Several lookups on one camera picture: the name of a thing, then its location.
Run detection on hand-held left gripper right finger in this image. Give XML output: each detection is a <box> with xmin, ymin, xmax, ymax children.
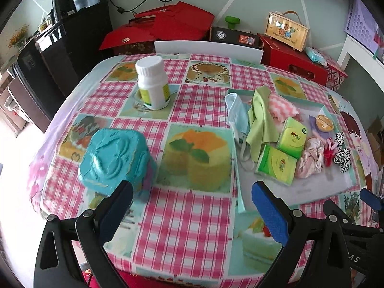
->
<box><xmin>251</xmin><ymin>181</ymin><xmax>360</xmax><ymax>288</ymax></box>

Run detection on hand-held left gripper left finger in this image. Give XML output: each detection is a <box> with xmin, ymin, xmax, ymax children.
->
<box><xmin>34</xmin><ymin>180</ymin><xmax>134</xmax><ymax>288</ymax></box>

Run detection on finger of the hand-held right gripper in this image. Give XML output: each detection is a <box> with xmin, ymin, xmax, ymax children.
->
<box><xmin>360</xmin><ymin>188</ymin><xmax>384</xmax><ymax>212</ymax></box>
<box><xmin>322</xmin><ymin>199</ymin><xmax>360</xmax><ymax>227</ymax></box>

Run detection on shallow teal cardboard tray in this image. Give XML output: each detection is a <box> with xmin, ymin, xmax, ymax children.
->
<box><xmin>225</xmin><ymin>88</ymin><xmax>374</xmax><ymax>214</ymax></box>

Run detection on black white spotted scrunchie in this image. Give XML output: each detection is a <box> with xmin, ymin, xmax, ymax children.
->
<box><xmin>333</xmin><ymin>132</ymin><xmax>353</xmax><ymax>173</ymax></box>

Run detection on green tissue pack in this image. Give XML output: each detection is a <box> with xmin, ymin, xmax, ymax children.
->
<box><xmin>254</xmin><ymin>144</ymin><xmax>297</xmax><ymax>184</ymax></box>
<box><xmin>276</xmin><ymin>117</ymin><xmax>309</xmax><ymax>159</ymax></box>

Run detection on red hair tie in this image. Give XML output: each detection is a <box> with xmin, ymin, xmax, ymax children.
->
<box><xmin>322</xmin><ymin>137</ymin><xmax>338</xmax><ymax>167</ymax></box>

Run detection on pink scrunchie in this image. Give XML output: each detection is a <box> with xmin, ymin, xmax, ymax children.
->
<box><xmin>294</xmin><ymin>136</ymin><xmax>326</xmax><ymax>178</ymax></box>

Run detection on gold round packet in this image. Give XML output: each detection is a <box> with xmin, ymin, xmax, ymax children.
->
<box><xmin>315</xmin><ymin>114</ymin><xmax>334</xmax><ymax>132</ymax></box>

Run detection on purple packet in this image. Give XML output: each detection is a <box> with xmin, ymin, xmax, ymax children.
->
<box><xmin>306</xmin><ymin>114</ymin><xmax>335</xmax><ymax>140</ymax></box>

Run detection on light green cloth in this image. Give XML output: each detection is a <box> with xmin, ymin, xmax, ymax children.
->
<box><xmin>246</xmin><ymin>86</ymin><xmax>279</xmax><ymax>162</ymax></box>

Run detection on blue face mask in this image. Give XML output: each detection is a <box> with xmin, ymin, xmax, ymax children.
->
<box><xmin>226</xmin><ymin>93</ymin><xmax>255</xmax><ymax>168</ymax></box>

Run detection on pink white knit cloth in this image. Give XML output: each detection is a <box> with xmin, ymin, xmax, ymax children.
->
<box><xmin>268</xmin><ymin>94</ymin><xmax>300</xmax><ymax>122</ymax></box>

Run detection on cardboard boxes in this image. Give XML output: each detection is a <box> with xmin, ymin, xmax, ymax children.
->
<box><xmin>366</xmin><ymin>117</ymin><xmax>384</xmax><ymax>168</ymax></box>

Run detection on teal plastic container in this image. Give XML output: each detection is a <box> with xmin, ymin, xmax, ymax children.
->
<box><xmin>78</xmin><ymin>128</ymin><xmax>156</xmax><ymax>203</ymax></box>

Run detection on checked printed tablecloth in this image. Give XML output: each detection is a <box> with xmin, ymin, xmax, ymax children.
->
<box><xmin>28</xmin><ymin>53</ymin><xmax>375</xmax><ymax>279</ymax></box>

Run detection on red patterned box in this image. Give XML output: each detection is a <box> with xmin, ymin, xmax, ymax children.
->
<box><xmin>325</xmin><ymin>58</ymin><xmax>348</xmax><ymax>92</ymax></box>

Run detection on white plastic bottle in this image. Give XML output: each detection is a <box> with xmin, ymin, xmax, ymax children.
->
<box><xmin>135</xmin><ymin>56</ymin><xmax>171</xmax><ymax>110</ymax></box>

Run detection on white desk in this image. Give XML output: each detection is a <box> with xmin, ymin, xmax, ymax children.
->
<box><xmin>337</xmin><ymin>34</ymin><xmax>384</xmax><ymax>96</ymax></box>

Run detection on blue wet wipes pack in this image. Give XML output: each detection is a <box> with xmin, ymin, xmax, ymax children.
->
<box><xmin>306</xmin><ymin>47</ymin><xmax>329</xmax><ymax>66</ymax></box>

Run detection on black cabinet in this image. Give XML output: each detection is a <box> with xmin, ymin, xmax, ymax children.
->
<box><xmin>36</xmin><ymin>15</ymin><xmax>113</xmax><ymax>96</ymax></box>

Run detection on red gift box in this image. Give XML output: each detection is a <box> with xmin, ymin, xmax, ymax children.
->
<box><xmin>99</xmin><ymin>24</ymin><xmax>156</xmax><ymax>51</ymax></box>
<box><xmin>132</xmin><ymin>1</ymin><xmax>215</xmax><ymax>41</ymax></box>

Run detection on purple file basket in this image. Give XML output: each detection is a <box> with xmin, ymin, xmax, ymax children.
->
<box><xmin>345</xmin><ymin>0</ymin><xmax>384</xmax><ymax>54</ymax></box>

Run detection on white chair back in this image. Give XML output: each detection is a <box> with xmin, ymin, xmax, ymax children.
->
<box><xmin>154</xmin><ymin>40</ymin><xmax>264</xmax><ymax>63</ymax></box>

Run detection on black cardboard box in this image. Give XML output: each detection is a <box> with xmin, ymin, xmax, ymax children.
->
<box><xmin>209</xmin><ymin>25</ymin><xmax>263</xmax><ymax>48</ymax></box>

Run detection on yellow flowers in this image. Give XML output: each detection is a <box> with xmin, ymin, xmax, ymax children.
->
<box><xmin>8</xmin><ymin>25</ymin><xmax>30</xmax><ymax>48</ymax></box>

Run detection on red box with handle slot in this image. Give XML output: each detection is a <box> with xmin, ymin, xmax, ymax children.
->
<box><xmin>258</xmin><ymin>34</ymin><xmax>329</xmax><ymax>84</ymax></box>

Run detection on wooden box with handle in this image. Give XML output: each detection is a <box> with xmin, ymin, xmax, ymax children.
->
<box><xmin>265</xmin><ymin>10</ymin><xmax>309</xmax><ymax>51</ymax></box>

